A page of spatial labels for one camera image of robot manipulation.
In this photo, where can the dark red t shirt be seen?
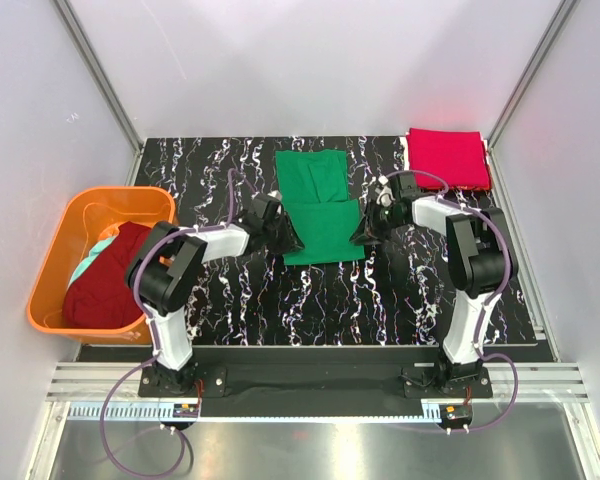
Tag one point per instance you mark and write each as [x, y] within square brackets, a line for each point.
[101, 298]

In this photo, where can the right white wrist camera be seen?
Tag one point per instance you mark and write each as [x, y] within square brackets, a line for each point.
[381, 192]

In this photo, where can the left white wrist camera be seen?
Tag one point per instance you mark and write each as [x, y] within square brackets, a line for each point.
[276, 194]

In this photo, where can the orange plastic bin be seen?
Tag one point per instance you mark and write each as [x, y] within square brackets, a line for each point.
[88, 218]

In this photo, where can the folded red t shirt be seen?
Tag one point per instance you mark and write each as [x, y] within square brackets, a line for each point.
[447, 155]

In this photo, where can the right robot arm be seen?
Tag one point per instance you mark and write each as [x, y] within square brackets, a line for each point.
[481, 261]

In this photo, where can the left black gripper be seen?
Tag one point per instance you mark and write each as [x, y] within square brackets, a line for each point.
[291, 241]

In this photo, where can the mint green t shirt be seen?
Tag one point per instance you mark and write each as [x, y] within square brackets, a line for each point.
[91, 256]

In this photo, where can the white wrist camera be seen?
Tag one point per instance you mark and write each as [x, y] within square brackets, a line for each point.
[276, 194]
[381, 192]

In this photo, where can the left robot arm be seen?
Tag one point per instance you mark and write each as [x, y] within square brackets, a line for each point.
[162, 274]

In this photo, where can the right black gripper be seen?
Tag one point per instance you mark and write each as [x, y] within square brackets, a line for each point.
[368, 232]

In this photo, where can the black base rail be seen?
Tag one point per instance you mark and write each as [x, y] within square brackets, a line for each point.
[314, 382]

